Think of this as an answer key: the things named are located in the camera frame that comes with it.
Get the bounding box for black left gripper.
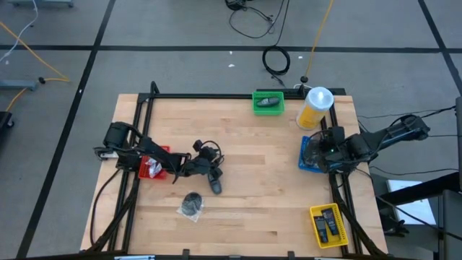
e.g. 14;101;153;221
183;146;225;185

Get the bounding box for black round pad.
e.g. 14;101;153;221
176;191;206;223
302;151;322;168
302;138;323;156

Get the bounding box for dark blue toiletry tube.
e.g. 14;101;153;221
321;208;340;237
313;215;330;244

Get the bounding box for blue plastic basket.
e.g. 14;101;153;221
297;135;328;174

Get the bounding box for yellow canister with white lid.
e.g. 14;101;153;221
295;86;335;131

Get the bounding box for red plastic basket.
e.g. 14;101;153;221
138;144;172;181

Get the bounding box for yellow plastic basket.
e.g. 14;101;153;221
309;202;350;249

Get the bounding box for green plastic basket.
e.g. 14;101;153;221
251;91;286;116

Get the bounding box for black clamp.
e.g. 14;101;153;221
381;212;411;238

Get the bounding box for black beam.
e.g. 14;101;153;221
375;172;462;207

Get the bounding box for white sheet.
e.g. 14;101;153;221
385;179;437;226

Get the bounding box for grey cabinet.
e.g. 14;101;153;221
438;189;462;260

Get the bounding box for black caster wheel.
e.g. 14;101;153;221
0;111;15;135

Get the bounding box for grey stand foot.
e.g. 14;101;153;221
9;0;75;9
0;79;37;92

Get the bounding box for black metal table frame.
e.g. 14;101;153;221
86;81;388;258

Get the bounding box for coiled black cable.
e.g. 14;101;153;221
262;45;292;77

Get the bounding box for long yellow floor cable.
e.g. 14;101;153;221
300;0;335;83

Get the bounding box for thin black cables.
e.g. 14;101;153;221
357;105;458;139

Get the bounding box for loose black cable loop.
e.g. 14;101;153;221
225;0;290;40

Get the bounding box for yellow cable with black plug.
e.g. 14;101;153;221
0;21;71;112

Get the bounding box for white floor cable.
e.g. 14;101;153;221
0;0;39;63

